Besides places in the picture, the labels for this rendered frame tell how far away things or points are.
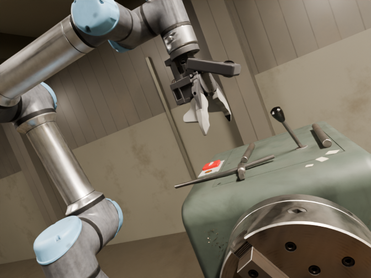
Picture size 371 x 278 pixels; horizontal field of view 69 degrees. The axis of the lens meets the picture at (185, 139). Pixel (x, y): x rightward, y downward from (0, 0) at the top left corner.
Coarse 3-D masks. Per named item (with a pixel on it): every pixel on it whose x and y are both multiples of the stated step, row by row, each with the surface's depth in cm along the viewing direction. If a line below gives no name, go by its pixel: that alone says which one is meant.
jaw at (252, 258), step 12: (240, 240) 52; (240, 252) 50; (252, 252) 47; (240, 264) 48; (252, 264) 46; (264, 264) 47; (252, 276) 46; (264, 276) 45; (276, 276) 46; (288, 276) 49
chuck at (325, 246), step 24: (264, 216) 52; (288, 216) 48; (312, 216) 47; (336, 216) 49; (264, 240) 48; (288, 240) 47; (312, 240) 46; (336, 240) 45; (360, 240) 44; (288, 264) 48; (312, 264) 47; (336, 264) 45; (360, 264) 44
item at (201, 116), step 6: (204, 96) 60; (192, 102) 61; (204, 102) 59; (192, 108) 60; (204, 108) 58; (186, 114) 61; (192, 114) 60; (198, 114) 58; (204, 114) 57; (186, 120) 60; (192, 120) 59; (198, 120) 58; (204, 120) 57; (204, 126) 57; (204, 132) 57
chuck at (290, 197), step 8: (264, 200) 59; (272, 200) 57; (280, 200) 56; (288, 200) 55; (296, 200) 54; (304, 200) 54; (312, 200) 54; (320, 200) 54; (328, 200) 55; (256, 208) 58; (336, 208) 52; (344, 208) 54; (352, 216) 52; (232, 232) 60
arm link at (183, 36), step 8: (168, 32) 60; (176, 32) 59; (184, 32) 59; (192, 32) 61; (168, 40) 61; (176, 40) 60; (184, 40) 59; (192, 40) 60; (168, 48) 61; (176, 48) 60
